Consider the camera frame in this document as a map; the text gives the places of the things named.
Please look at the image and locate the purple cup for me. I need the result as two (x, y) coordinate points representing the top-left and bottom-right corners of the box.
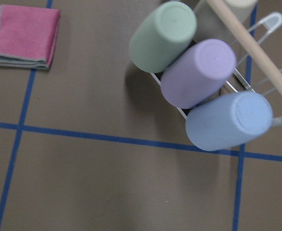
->
(161, 39), (237, 109)

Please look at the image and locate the green cup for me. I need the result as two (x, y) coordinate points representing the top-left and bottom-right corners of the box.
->
(129, 1), (197, 73)

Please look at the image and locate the blue cup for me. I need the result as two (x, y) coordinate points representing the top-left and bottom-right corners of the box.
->
(185, 91), (273, 151)

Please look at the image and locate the beige cup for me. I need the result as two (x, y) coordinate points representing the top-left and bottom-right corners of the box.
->
(194, 0), (257, 43)

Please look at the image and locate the pink cloth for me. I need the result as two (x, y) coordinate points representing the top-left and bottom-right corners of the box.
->
(0, 4), (60, 65)

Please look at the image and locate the white wire cup rack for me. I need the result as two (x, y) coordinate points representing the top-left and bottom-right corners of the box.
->
(149, 0), (282, 127)

